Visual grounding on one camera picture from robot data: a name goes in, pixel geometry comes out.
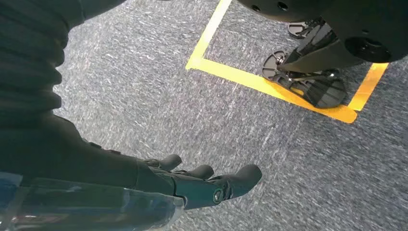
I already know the clear plastic film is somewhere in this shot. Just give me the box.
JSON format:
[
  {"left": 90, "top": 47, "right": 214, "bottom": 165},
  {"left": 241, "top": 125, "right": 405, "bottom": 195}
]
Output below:
[{"left": 0, "top": 172, "right": 186, "bottom": 231}]

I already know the black robot right foot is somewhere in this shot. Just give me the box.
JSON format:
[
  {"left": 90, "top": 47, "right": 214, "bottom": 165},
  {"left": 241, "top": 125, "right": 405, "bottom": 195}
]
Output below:
[{"left": 262, "top": 50, "right": 348, "bottom": 109}]

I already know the black robot foot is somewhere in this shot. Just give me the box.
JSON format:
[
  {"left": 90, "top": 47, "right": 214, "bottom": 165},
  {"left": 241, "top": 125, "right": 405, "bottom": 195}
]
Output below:
[
  {"left": 262, "top": 50, "right": 348, "bottom": 109},
  {"left": 288, "top": 19, "right": 319, "bottom": 40}
]

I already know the black robot left foot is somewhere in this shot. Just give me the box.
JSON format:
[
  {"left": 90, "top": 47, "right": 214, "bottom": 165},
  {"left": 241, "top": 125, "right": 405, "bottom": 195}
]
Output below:
[{"left": 288, "top": 19, "right": 319, "bottom": 40}]

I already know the black robot shin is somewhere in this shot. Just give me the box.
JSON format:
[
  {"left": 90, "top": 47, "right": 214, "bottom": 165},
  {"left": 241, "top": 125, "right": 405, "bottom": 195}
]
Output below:
[{"left": 278, "top": 19, "right": 362, "bottom": 75}]

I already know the black robot thigh housing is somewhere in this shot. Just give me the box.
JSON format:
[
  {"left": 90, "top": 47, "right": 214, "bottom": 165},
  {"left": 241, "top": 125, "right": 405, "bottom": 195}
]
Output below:
[{"left": 237, "top": 0, "right": 408, "bottom": 64}]

